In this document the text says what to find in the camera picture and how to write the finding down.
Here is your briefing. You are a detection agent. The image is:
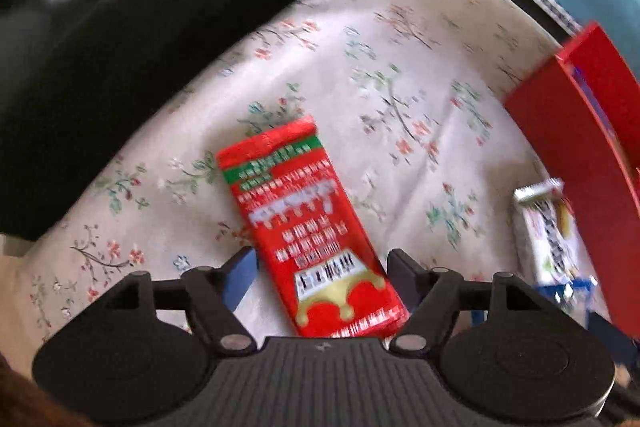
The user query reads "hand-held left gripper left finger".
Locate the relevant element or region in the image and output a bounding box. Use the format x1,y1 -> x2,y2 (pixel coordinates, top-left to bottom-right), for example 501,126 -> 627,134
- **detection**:
105,247 -> 258,353

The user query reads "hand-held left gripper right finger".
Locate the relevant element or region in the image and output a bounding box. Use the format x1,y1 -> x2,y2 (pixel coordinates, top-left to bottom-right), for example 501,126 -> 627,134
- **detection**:
388,248 -> 538,354

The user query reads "red packet with crown print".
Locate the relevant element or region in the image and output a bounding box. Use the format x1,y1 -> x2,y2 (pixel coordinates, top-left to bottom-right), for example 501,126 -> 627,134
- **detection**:
216,116 -> 410,340

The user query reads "green white wafer packet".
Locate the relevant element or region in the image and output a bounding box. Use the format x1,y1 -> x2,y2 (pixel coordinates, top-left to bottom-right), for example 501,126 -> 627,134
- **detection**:
512,178 -> 583,288

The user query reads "blue snack packet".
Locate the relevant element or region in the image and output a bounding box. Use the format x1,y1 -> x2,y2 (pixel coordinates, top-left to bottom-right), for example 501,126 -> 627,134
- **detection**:
535,276 -> 598,323

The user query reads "red cardboard box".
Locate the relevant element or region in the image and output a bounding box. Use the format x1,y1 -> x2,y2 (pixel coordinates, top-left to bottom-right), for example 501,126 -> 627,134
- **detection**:
504,21 -> 640,343

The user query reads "black monitor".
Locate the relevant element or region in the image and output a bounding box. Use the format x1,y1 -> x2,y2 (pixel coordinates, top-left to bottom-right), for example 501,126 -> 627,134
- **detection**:
0,0 -> 401,243

